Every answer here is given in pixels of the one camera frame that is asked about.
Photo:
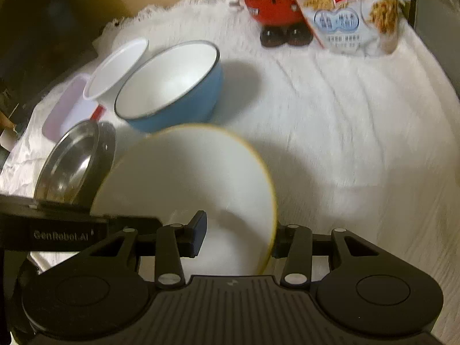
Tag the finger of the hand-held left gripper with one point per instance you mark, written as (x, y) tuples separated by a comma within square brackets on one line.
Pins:
[(143, 222)]

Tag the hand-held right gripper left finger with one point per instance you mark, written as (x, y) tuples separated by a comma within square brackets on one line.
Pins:
[(198, 231)]

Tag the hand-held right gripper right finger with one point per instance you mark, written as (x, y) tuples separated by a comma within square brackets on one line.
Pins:
[(298, 248)]

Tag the stainless steel plate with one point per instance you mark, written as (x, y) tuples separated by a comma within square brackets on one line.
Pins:
[(68, 165)]

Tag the blue enamel bowl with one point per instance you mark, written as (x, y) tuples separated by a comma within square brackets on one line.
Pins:
[(201, 100)]

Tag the white plastic bowl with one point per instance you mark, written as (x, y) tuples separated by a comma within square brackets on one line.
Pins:
[(115, 68)]

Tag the white rectangular tray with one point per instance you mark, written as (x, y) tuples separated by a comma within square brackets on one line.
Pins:
[(63, 115)]

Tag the small red object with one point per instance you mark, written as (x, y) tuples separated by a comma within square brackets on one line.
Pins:
[(97, 113)]

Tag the white textured cloth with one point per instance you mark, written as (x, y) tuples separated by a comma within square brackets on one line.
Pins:
[(341, 133)]

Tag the cereal bag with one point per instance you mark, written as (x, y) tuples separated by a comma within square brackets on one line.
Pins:
[(345, 14)]

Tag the dark cabinet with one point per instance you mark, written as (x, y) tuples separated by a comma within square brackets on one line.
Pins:
[(436, 14)]

